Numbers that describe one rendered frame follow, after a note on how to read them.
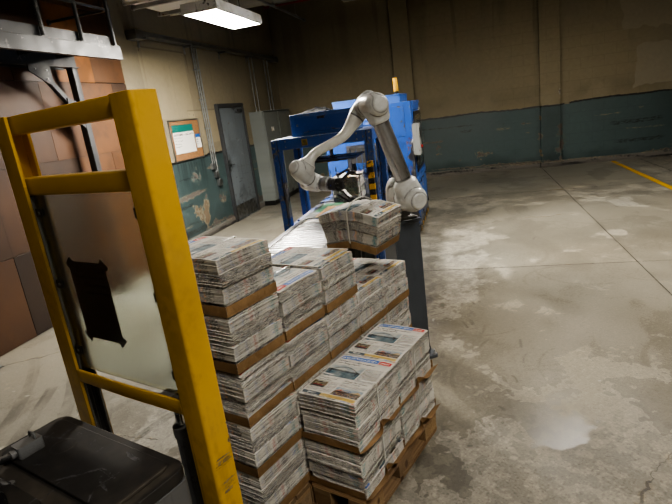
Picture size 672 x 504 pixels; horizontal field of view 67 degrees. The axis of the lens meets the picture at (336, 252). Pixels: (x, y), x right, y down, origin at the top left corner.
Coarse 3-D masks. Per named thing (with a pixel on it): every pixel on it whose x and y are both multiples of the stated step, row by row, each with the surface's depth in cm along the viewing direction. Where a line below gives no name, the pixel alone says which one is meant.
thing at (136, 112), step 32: (128, 96) 128; (128, 128) 131; (160, 128) 135; (128, 160) 135; (160, 160) 136; (160, 192) 136; (160, 224) 137; (160, 256) 140; (160, 288) 144; (192, 288) 146; (192, 320) 147; (192, 352) 148; (192, 384) 149; (192, 416) 154; (224, 416) 159; (192, 448) 160; (224, 448) 160; (224, 480) 160
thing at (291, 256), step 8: (288, 248) 271; (296, 248) 269; (304, 248) 267; (312, 248) 265; (320, 248) 263; (328, 248) 261; (336, 248) 259; (272, 256) 260; (280, 256) 258; (288, 256) 256; (296, 256) 254; (304, 256) 252; (312, 256) 250; (320, 256) 249; (328, 256) 247; (336, 256) 247; (280, 264) 244; (288, 264) 242; (296, 264) 241; (304, 264) 239; (312, 264) 237; (320, 264) 236
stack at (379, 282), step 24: (360, 264) 309; (384, 264) 302; (360, 288) 267; (384, 288) 284; (336, 312) 244; (360, 312) 263; (408, 312) 313; (312, 336) 229; (336, 336) 245; (360, 336) 266; (312, 360) 230
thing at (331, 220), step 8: (360, 200) 312; (336, 208) 307; (344, 208) 296; (320, 216) 299; (328, 216) 296; (336, 216) 293; (328, 224) 298; (336, 224) 295; (328, 232) 300; (336, 232) 298; (344, 232) 294; (328, 240) 302; (336, 240) 299; (344, 240) 296
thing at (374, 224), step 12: (372, 204) 298; (384, 204) 298; (396, 204) 299; (360, 216) 284; (372, 216) 279; (384, 216) 284; (396, 216) 296; (360, 228) 286; (372, 228) 282; (384, 228) 286; (396, 228) 300; (360, 240) 289; (372, 240) 285; (384, 240) 290
